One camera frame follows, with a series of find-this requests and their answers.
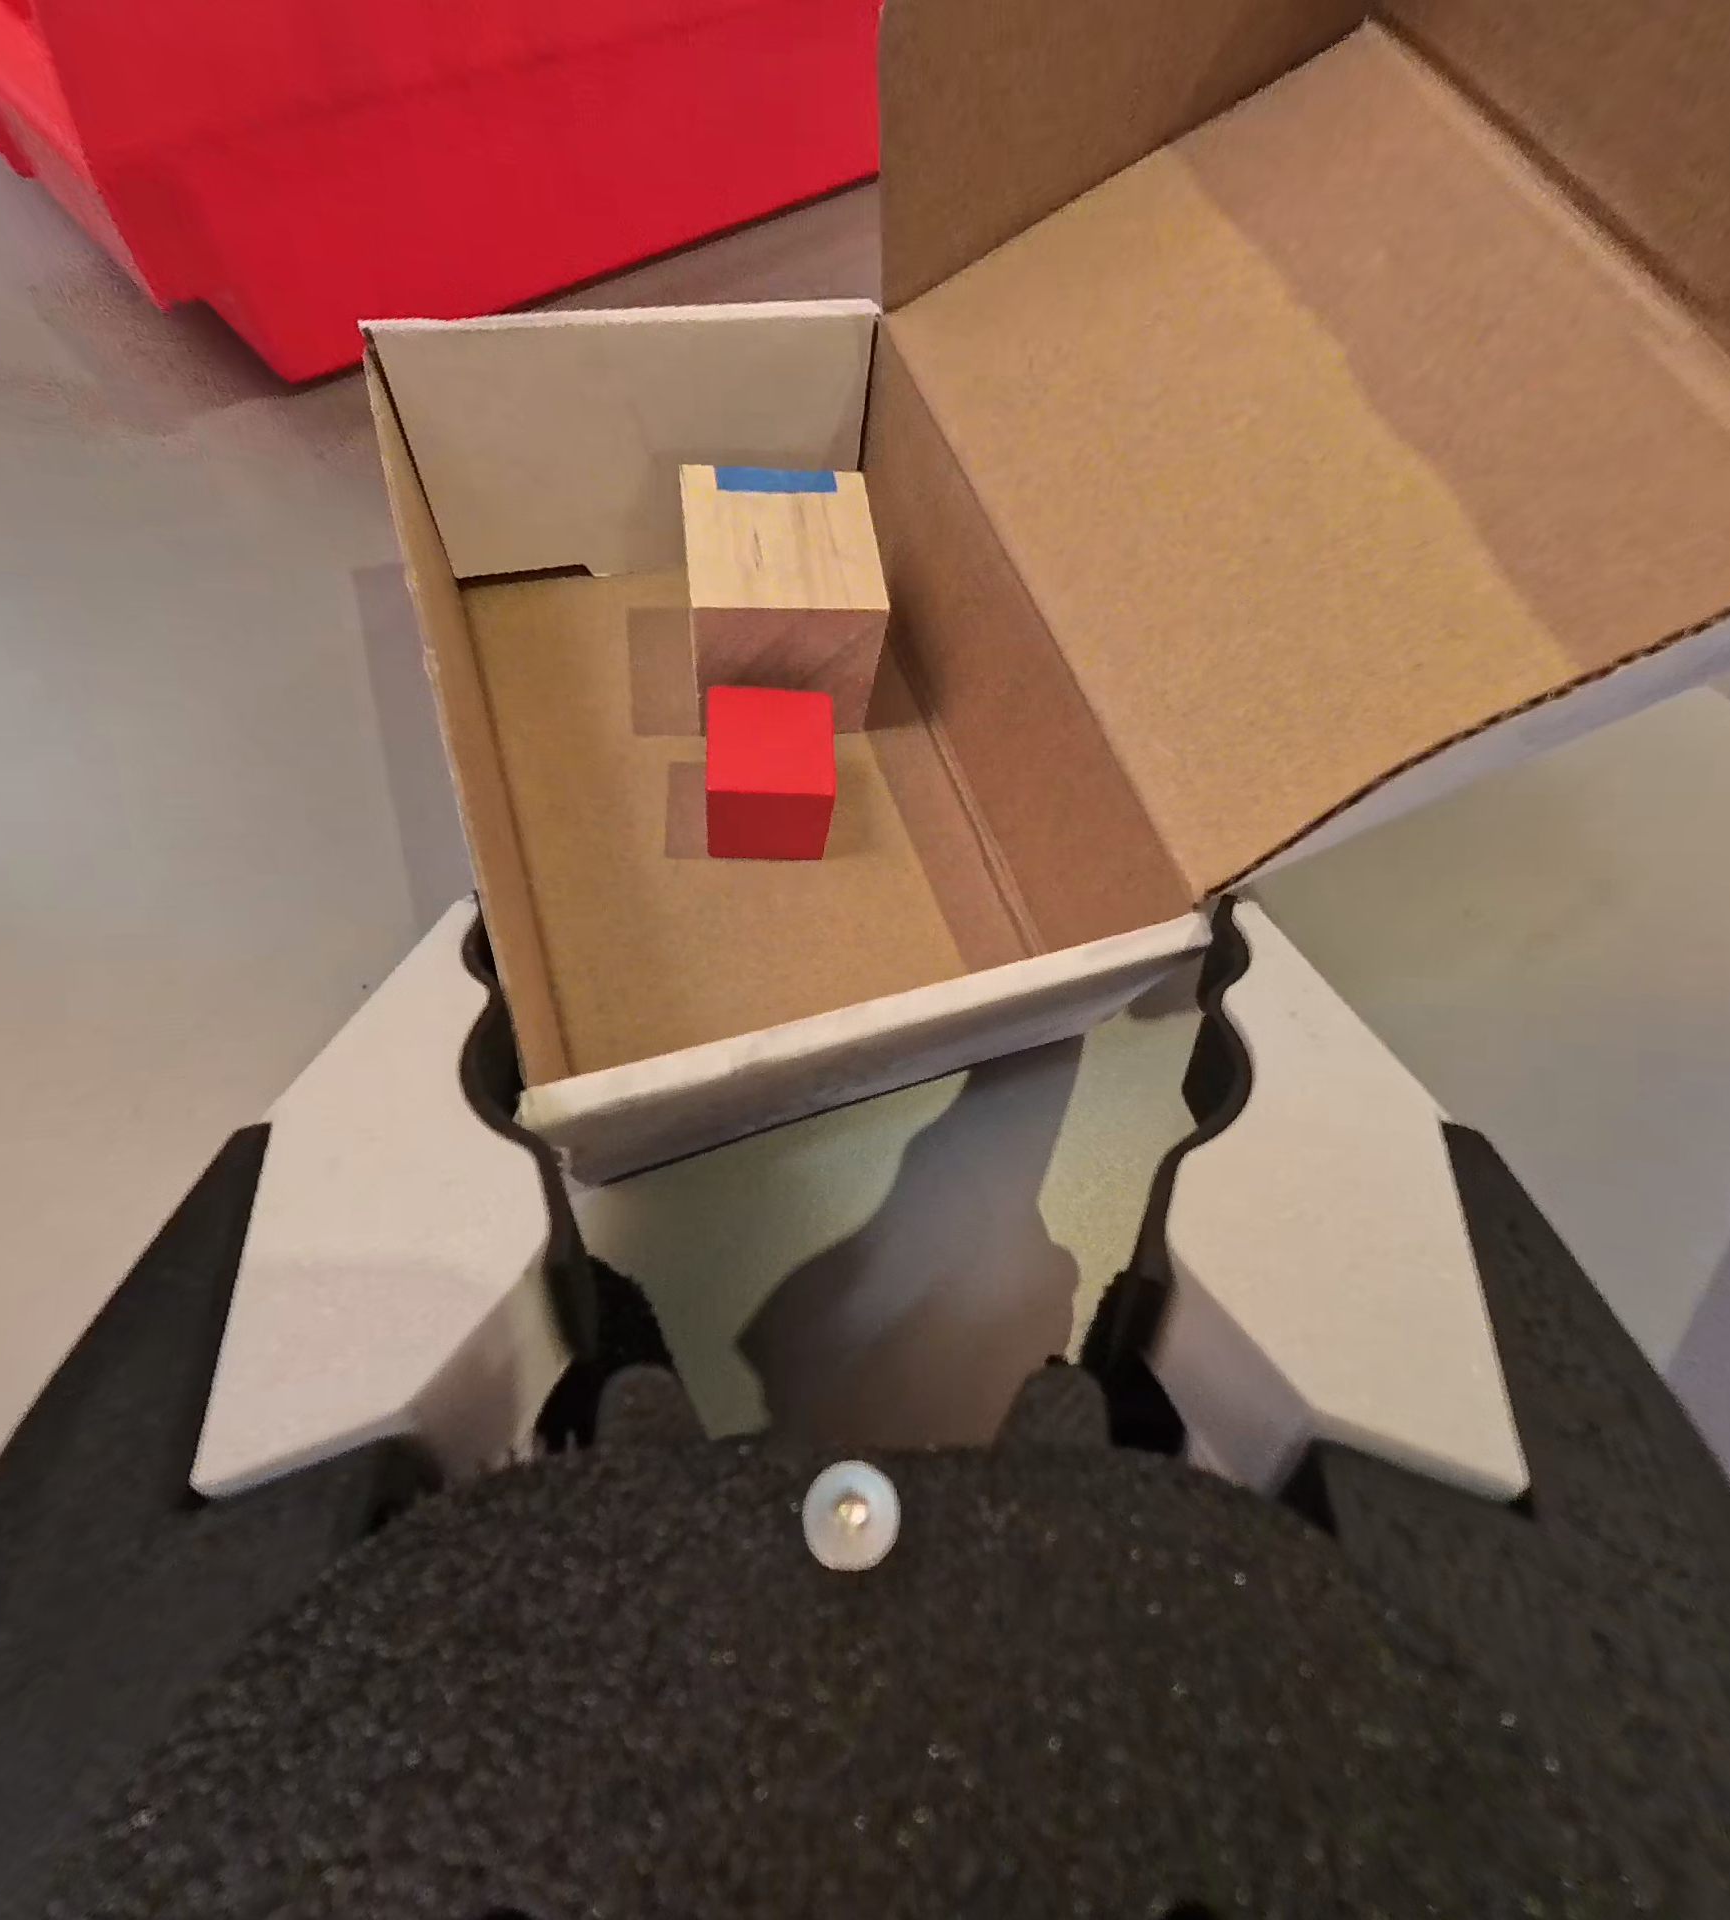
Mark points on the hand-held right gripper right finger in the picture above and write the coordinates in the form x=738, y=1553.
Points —
x=1331, y=1275

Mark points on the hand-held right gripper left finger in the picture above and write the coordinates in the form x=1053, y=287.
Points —
x=370, y=1275

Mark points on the white cardboard box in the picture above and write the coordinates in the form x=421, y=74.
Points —
x=744, y=931

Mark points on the small red cube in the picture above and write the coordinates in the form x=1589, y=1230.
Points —
x=769, y=772

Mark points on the wooden block with blue tape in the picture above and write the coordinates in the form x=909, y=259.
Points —
x=782, y=554

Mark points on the red plastic bin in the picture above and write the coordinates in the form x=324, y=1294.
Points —
x=430, y=150

